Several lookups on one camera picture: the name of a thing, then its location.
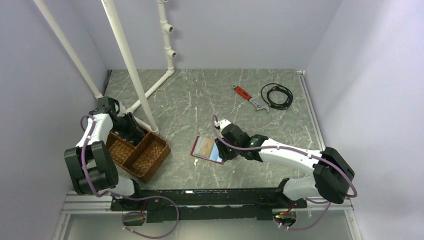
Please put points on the aluminium frame rail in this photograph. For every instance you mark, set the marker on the aluminium frame rail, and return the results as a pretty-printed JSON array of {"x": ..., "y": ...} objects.
[{"x": 89, "y": 204}]

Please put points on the white pvc pipe frame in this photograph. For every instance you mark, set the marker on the white pvc pipe frame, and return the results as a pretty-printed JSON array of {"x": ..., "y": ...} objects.
[{"x": 120, "y": 37}]

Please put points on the red handled adjustable wrench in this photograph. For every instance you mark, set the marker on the red handled adjustable wrench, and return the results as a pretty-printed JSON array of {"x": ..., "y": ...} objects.
[{"x": 258, "y": 106}]

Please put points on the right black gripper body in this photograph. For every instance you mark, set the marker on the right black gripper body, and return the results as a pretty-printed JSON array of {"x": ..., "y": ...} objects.
[{"x": 227, "y": 153}]

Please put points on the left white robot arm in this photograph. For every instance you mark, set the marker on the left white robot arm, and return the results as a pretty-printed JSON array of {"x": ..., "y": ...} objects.
[{"x": 90, "y": 165}]

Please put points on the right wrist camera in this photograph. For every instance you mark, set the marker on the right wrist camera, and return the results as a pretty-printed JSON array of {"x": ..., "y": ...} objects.
[{"x": 221, "y": 124}]

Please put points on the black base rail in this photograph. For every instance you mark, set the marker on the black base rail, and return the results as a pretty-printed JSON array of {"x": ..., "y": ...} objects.
[{"x": 209, "y": 204}]

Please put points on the woven wicker basket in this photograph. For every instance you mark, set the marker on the woven wicker basket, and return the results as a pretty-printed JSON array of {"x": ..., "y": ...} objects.
[{"x": 141, "y": 161}]

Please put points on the gold credit card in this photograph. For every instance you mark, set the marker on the gold credit card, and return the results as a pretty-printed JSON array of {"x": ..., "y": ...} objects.
[{"x": 206, "y": 146}]

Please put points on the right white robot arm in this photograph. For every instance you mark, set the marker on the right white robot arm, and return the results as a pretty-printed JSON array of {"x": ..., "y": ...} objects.
[{"x": 327, "y": 174}]

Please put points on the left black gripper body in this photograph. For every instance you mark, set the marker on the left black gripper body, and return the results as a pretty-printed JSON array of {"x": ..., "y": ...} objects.
[{"x": 126, "y": 126}]

